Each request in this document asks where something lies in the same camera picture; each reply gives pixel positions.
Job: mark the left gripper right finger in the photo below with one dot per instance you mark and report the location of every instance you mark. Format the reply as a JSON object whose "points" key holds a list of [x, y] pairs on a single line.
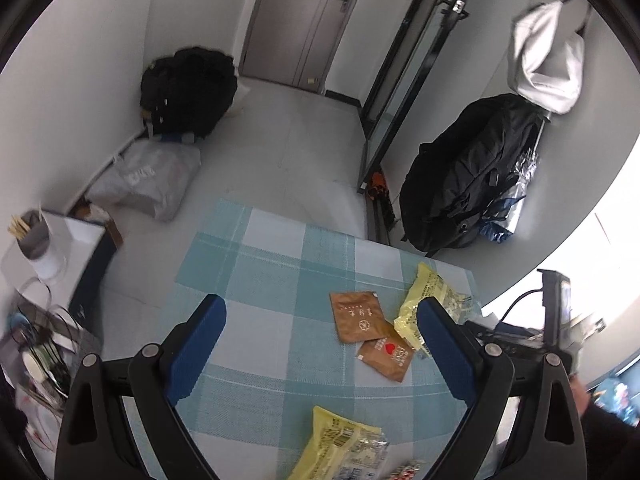
{"points": [[453, 353]]}

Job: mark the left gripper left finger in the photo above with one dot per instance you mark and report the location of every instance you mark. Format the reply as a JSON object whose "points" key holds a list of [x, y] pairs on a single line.
{"points": [[190, 344]]}

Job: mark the brown heart sachet packet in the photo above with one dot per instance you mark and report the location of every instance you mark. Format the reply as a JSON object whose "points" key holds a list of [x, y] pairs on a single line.
{"points": [[389, 355]]}

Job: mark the red white snack wrapper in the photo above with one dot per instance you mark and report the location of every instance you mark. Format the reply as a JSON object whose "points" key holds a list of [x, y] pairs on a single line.
{"points": [[406, 471]]}

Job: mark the person right hand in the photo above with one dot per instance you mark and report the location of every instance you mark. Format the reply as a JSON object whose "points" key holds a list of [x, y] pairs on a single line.
{"points": [[580, 394]]}

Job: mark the teal checked tablecloth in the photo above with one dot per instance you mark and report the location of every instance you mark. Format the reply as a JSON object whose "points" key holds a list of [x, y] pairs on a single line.
{"points": [[279, 356]]}

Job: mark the folded blue silver umbrella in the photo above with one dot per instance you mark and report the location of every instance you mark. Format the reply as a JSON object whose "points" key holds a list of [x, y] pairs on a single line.
{"points": [[500, 220]]}

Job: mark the white side cabinet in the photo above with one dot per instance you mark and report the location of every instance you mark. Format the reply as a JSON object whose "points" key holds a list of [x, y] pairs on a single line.
{"points": [[69, 272]]}

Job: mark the black hanging backpack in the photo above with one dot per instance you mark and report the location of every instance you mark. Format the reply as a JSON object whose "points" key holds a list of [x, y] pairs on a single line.
{"points": [[455, 178]]}

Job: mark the orange black tool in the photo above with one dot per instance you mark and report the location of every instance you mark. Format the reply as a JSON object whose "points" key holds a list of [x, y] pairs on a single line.
{"points": [[376, 187]]}

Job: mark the grey plastic parcel bag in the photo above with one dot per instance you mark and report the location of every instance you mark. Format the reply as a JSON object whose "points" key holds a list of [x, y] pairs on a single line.
{"points": [[151, 177]]}

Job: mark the grey white utensil holder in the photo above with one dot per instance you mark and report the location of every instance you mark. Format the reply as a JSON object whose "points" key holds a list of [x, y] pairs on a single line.
{"points": [[36, 243]]}

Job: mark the black backpack on floor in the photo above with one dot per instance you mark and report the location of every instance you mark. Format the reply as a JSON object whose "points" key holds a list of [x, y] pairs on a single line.
{"points": [[187, 93]]}

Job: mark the white hanging bag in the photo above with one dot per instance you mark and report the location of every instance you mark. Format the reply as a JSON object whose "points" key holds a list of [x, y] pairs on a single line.
{"points": [[540, 70]]}

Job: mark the black framed glass door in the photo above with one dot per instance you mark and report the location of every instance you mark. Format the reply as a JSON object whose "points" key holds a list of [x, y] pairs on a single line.
{"points": [[421, 36]]}

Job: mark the grey entrance door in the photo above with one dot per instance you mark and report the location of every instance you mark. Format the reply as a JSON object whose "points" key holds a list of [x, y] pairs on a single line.
{"points": [[293, 42]]}

